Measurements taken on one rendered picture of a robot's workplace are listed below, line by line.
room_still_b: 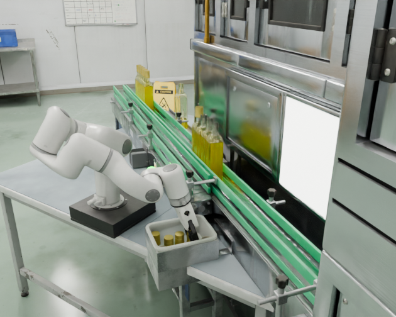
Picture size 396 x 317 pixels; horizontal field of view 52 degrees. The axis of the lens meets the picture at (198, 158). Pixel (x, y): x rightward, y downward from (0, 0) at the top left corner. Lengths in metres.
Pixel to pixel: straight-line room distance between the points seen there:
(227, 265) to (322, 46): 0.77
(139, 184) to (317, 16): 0.73
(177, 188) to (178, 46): 6.44
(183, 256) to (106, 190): 0.45
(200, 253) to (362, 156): 0.94
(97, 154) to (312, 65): 0.70
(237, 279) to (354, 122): 0.91
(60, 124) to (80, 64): 6.05
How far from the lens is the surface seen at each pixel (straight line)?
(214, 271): 1.41
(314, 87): 1.23
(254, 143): 1.58
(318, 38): 1.29
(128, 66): 7.48
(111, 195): 1.66
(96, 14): 7.30
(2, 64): 7.36
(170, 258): 1.39
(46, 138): 1.34
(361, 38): 0.56
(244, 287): 1.35
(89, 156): 1.27
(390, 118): 0.55
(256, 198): 1.42
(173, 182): 1.32
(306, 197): 1.33
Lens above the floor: 1.62
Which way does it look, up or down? 22 degrees down
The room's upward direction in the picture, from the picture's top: straight up
